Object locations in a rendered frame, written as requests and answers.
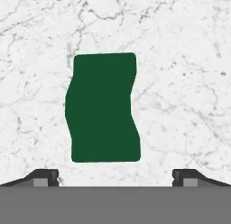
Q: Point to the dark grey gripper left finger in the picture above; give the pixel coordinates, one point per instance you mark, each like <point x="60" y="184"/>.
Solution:
<point x="42" y="177"/>

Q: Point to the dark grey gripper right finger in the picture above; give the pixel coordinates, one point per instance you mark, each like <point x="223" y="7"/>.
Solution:
<point x="189" y="177"/>

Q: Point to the dark green sponge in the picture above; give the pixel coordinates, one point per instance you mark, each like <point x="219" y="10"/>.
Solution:
<point x="102" y="108"/>

